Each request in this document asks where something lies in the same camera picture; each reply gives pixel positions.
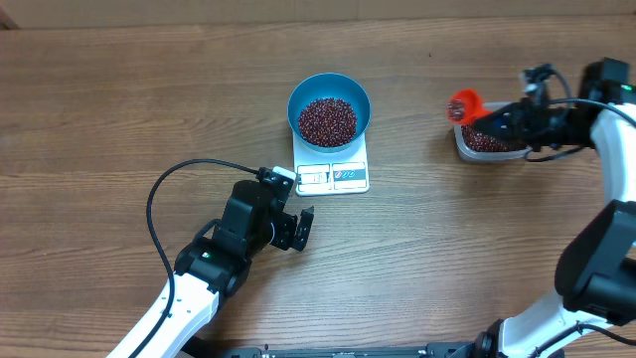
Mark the clear plastic food container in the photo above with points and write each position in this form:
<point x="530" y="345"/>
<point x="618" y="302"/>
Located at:
<point x="469" y="155"/>

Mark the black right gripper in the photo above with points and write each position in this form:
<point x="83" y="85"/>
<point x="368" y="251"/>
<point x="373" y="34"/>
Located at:
<point x="511" y="118"/>

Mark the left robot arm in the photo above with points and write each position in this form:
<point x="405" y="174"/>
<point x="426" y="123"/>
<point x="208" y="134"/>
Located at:
<point x="216" y="264"/>

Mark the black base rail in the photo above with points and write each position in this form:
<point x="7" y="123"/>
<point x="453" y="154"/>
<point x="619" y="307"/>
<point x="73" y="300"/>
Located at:
<point x="197" y="347"/>

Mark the red scoop with blue handle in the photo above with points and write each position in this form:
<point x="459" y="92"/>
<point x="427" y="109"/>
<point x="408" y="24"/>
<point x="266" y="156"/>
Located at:
<point x="465" y="107"/>

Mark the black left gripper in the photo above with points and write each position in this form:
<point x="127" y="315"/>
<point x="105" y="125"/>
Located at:
<point x="285" y="238"/>

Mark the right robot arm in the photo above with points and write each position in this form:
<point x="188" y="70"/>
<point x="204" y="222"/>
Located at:
<point x="594" y="279"/>

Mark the red beans in container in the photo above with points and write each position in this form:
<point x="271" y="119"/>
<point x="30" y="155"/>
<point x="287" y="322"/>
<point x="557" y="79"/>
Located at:
<point x="480" y="142"/>

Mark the white digital kitchen scale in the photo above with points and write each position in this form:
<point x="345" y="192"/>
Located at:
<point x="331" y="173"/>

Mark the red beans in bowl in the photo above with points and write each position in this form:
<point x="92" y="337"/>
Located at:
<point x="328" y="122"/>

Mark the blue metal bowl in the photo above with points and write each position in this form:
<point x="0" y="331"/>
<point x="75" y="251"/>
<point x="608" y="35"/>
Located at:
<point x="330" y="85"/>

